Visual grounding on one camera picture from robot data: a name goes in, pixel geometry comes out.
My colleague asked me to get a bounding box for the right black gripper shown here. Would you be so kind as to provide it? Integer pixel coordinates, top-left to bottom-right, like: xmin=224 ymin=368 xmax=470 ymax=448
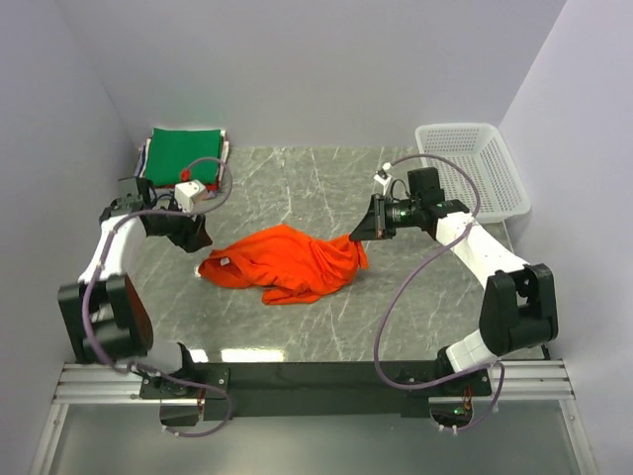
xmin=350 ymin=193 xmax=422 ymax=241

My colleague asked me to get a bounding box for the orange t shirt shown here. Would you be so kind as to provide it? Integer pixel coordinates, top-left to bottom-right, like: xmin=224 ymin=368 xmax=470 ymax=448
xmin=197 ymin=225 xmax=369 ymax=306

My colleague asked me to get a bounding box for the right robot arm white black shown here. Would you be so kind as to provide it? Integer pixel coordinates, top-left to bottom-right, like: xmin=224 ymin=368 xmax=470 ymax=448
xmin=349 ymin=167 xmax=559 ymax=395

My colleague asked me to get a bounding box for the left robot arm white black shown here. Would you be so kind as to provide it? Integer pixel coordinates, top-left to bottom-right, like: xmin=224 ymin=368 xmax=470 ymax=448
xmin=57 ymin=176 xmax=213 ymax=398

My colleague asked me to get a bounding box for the stack of folded shirts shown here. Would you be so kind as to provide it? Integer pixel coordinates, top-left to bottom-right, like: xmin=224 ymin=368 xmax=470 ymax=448
xmin=129 ymin=128 xmax=230 ymax=201

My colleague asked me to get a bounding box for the green folded t shirt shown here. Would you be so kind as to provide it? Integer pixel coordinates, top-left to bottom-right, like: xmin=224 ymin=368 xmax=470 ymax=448
xmin=143 ymin=128 xmax=224 ymax=188

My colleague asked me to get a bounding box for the white plastic basket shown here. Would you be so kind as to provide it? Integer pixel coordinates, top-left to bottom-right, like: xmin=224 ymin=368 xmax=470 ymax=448
xmin=414 ymin=123 xmax=531 ymax=224

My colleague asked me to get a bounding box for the black base bar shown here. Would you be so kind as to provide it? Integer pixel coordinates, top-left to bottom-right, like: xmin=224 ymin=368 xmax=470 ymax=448
xmin=139 ymin=360 xmax=493 ymax=427

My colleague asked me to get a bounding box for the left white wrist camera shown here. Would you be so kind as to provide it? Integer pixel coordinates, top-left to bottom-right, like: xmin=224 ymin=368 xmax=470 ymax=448
xmin=174 ymin=180 xmax=208 ymax=213

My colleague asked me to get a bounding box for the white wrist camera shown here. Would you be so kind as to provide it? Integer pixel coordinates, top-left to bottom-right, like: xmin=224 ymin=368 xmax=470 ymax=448
xmin=374 ymin=162 xmax=393 ymax=192
xmin=174 ymin=180 xmax=208 ymax=213

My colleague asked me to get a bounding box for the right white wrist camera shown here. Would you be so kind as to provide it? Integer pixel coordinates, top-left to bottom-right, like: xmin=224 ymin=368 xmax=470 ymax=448
xmin=374 ymin=162 xmax=393 ymax=192

